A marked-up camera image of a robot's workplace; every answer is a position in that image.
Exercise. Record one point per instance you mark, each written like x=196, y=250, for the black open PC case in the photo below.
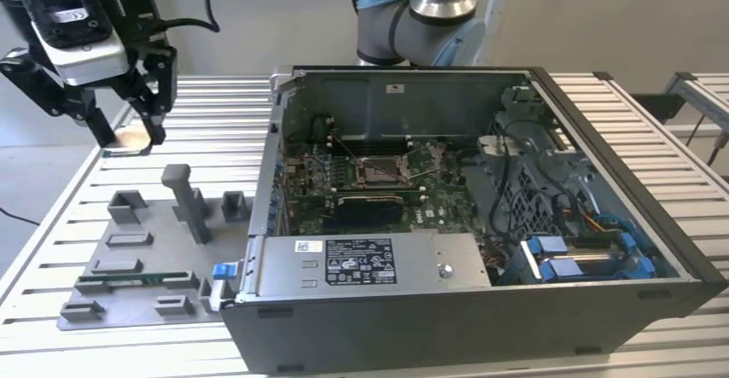
x=399, y=335

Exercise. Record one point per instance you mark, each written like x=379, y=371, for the green motherboard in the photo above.
x=444, y=194

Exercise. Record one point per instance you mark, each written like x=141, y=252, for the CPU socket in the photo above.
x=379, y=173

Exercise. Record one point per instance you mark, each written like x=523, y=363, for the black box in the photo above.
x=655, y=107

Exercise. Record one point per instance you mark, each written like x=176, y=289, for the blue case latch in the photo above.
x=222, y=271

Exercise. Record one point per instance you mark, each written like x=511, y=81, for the black graphics card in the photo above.
x=371, y=213

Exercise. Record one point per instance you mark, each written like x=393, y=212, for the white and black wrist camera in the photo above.
x=92, y=62

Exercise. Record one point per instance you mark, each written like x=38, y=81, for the grey metal drive cage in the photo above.
x=530, y=207

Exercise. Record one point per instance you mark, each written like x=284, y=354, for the silver square CPU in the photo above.
x=134, y=139

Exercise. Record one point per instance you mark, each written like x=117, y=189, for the silver power supply unit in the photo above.
x=411, y=263

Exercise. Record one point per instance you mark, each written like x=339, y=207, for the green RAM stick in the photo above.
x=142, y=280

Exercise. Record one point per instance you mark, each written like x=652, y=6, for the grey plastic parts rack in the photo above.
x=165, y=241

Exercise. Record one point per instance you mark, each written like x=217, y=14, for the aluminium slat side table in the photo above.
x=703, y=92

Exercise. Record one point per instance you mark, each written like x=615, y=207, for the thin metal locking lever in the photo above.
x=347, y=147

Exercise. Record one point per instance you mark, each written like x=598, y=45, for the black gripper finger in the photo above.
x=52, y=96
x=162, y=79

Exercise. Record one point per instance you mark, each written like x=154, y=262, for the blue disk carrier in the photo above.
x=562, y=268
x=547, y=245

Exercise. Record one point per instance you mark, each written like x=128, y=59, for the black RAM slot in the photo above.
x=371, y=140
x=393, y=149

